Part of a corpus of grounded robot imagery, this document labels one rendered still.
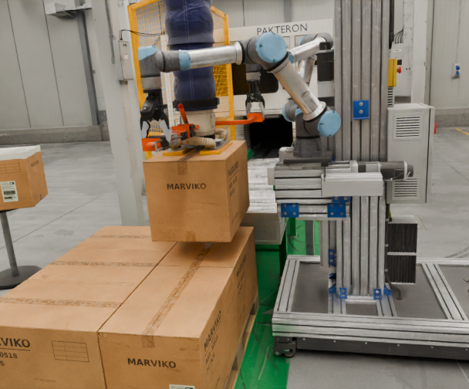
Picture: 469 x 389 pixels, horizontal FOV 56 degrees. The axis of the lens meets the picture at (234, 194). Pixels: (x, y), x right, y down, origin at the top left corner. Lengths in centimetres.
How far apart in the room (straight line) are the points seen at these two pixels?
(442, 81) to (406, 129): 949
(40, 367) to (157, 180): 92
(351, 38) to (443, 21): 951
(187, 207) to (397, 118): 108
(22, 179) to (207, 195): 177
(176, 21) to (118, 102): 157
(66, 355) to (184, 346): 49
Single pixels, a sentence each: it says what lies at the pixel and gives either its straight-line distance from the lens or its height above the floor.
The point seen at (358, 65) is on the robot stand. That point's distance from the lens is 227.
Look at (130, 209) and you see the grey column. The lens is 380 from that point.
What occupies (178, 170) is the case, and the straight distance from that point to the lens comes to 205.
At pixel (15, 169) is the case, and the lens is 348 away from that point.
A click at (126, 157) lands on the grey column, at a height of 87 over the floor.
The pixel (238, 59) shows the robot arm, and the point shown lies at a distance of 195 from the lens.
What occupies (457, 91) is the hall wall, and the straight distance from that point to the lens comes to 1182.
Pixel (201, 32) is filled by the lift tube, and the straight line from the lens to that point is 222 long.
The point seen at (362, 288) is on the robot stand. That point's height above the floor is 27.
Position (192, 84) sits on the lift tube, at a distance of 219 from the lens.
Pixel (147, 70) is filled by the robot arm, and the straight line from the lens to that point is 170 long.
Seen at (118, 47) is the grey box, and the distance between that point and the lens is 360.
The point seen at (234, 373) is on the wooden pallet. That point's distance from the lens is 232.
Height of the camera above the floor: 141
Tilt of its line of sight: 15 degrees down
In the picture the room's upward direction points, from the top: 4 degrees counter-clockwise
